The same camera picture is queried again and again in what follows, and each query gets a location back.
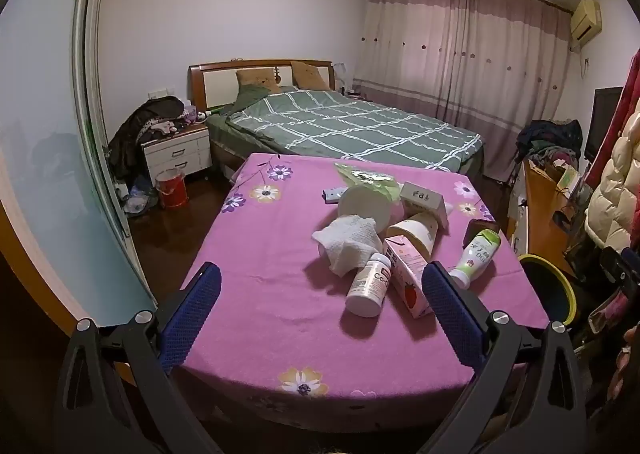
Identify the clear plastic bag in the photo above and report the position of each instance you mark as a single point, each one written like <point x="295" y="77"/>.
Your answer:
<point x="140" y="199"/>

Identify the white bottle with green cap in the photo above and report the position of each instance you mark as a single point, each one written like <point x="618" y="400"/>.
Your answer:
<point x="475" y="259"/>

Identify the white nightstand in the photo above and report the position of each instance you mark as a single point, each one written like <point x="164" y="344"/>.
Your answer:
<point x="175" y="154"/>

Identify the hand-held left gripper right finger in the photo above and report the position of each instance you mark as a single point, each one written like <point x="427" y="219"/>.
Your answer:
<point x="452" y="319"/>

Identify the small blue white packet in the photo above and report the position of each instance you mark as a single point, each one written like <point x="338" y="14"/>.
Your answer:
<point x="334" y="194"/>

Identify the cream puffer jacket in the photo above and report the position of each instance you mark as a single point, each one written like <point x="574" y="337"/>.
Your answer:
<point x="612" y="199"/>

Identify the brown pillow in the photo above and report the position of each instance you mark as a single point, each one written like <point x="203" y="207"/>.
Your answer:
<point x="256" y="80"/>
<point x="307" y="74"/>

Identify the black television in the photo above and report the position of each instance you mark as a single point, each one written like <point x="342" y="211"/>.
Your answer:
<point x="602" y="122"/>

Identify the pink strawberry milk carton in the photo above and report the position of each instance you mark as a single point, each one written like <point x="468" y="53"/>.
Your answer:
<point x="405" y="274"/>

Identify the wooden desk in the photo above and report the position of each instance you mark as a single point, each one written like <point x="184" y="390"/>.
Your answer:
<point x="542" y="219"/>

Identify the green printed box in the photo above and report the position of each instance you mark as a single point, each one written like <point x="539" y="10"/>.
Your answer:
<point x="569" y="180"/>

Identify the white bowl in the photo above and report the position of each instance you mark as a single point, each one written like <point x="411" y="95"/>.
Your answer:
<point x="362" y="209"/>

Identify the pink patterned box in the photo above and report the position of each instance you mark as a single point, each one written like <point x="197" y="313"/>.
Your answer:
<point x="189" y="113"/>

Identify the white tissue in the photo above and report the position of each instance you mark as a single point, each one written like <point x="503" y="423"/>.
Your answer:
<point x="345" y="244"/>

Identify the green plaid duvet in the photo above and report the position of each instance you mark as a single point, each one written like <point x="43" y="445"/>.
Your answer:
<point x="350" y="124"/>

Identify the wooden bed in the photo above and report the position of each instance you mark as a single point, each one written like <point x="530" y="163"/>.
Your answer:
<point x="220" y="84"/>

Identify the green pillow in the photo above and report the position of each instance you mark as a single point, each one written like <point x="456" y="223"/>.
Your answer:
<point x="252" y="97"/>

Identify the pink white curtain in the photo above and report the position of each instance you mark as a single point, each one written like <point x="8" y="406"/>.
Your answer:
<point x="450" y="59"/>

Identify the green plastic bag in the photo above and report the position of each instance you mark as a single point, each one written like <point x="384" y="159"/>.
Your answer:
<point x="367" y="179"/>

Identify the black bin with yellow rim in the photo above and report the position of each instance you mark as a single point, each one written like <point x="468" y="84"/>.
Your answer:
<point x="550" y="294"/>

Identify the mixed clothes heap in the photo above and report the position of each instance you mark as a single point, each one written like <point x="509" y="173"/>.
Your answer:
<point x="550" y="139"/>

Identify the beige air conditioner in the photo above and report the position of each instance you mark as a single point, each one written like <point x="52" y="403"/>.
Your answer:
<point x="586" y="17"/>

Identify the white printed box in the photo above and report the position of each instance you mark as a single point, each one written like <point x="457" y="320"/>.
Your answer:
<point x="422" y="201"/>

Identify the sliding wardrobe door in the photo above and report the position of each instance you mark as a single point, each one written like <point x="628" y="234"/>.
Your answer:
<point x="50" y="159"/>

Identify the pink floral tablecloth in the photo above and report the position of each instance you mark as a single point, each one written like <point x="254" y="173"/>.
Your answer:
<point x="280" y="244"/>

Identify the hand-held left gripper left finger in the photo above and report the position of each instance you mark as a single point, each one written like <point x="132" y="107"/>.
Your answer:
<point x="192" y="314"/>

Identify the dark clothes pile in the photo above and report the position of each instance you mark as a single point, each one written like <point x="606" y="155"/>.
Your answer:
<point x="150" y="112"/>

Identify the red bucket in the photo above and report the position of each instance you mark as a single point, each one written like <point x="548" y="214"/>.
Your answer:
<point x="172" y="191"/>

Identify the white wall socket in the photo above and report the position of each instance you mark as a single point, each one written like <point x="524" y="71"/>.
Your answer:
<point x="159" y="95"/>

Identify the white pill bottle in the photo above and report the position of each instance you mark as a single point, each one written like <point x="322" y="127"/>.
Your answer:
<point x="367" y="286"/>

